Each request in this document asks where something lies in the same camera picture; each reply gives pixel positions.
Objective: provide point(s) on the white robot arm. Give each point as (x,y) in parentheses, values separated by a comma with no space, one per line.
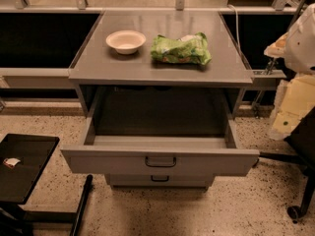
(297,45)

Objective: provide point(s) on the black lower drawer handle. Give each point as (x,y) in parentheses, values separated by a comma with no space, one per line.
(159,179)

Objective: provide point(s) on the grey lower drawer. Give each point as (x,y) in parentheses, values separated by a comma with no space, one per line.
(115,180)

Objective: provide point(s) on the grey drawer cabinet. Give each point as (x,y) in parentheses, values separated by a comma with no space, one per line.
(101,67)

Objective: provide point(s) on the white bowl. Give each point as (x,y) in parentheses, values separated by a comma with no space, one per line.
(126,42)

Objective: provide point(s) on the black drawer handle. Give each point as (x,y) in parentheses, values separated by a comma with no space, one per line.
(160,162)
(159,179)

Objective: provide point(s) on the grey drawer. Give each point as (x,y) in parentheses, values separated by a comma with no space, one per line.
(193,125)
(115,180)

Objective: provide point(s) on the black side table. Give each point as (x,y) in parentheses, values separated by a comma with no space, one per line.
(17,184)

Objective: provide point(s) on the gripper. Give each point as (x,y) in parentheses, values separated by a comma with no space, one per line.
(301,46)

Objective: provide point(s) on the small white red sticker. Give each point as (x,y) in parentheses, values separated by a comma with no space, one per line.
(11,162)

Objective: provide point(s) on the metal diagonal rod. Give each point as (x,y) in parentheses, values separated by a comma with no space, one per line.
(300,6)

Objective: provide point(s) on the grey top drawer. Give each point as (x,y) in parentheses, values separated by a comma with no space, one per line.
(193,125)

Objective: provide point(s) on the black top drawer handle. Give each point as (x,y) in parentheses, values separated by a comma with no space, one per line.
(160,162)

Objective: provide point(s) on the green chip bag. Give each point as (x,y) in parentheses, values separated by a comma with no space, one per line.
(189,49)

